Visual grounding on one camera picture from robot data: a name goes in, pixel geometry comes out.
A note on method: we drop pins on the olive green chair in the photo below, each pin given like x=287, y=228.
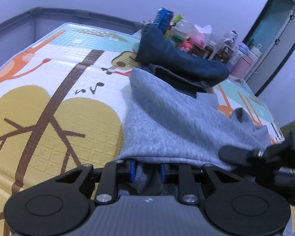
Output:
x=288, y=128

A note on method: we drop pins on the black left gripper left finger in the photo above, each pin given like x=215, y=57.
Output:
x=86, y=185

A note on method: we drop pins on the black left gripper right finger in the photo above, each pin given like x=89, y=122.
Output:
x=195, y=184

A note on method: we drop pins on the pink bottle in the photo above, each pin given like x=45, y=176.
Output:
x=242, y=67

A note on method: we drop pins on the blue box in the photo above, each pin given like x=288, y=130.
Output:
x=163, y=19

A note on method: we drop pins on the green lidded jar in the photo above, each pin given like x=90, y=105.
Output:
x=177, y=41

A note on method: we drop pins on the dark navy folded garment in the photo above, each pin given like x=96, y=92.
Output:
x=186, y=73

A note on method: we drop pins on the grey playpen fence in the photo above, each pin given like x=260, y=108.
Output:
x=18, y=32

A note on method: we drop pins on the grey knit sweater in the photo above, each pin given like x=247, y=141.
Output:
x=164, y=126

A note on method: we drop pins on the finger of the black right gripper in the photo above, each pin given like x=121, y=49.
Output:
x=237, y=156

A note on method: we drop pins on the colourful foam play mat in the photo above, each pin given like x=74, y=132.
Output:
x=63, y=102

